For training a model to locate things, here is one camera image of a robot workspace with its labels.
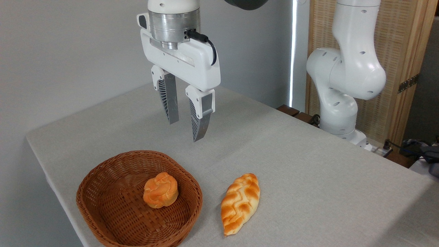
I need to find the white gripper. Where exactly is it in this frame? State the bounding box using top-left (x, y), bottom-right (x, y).
top-left (140, 29), bottom-right (221, 142)

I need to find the long braided bread loaf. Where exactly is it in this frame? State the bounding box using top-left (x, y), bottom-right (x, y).
top-left (221, 173), bottom-right (261, 237)

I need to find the round orange bread roll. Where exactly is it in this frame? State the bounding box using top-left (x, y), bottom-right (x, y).
top-left (143, 172), bottom-right (179, 209)

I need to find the brown woven wicker basket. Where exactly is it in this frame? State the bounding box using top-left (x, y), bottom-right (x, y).
top-left (76, 150), bottom-right (203, 247)

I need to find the brown wooden block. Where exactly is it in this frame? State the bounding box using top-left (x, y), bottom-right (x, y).
top-left (276, 105), bottom-right (300, 117)
top-left (294, 112), bottom-right (320, 128)

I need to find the grey tablecloth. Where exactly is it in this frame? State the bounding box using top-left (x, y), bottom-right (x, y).
top-left (26, 81), bottom-right (439, 247)

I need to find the metal screen hinge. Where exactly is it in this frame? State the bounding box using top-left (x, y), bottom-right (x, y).
top-left (398, 74), bottom-right (419, 94)

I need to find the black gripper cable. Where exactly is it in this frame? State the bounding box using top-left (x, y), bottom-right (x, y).
top-left (187, 29), bottom-right (217, 66)

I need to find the dark cable bundle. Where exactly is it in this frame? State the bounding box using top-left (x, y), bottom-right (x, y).
top-left (383, 137), bottom-right (439, 178)

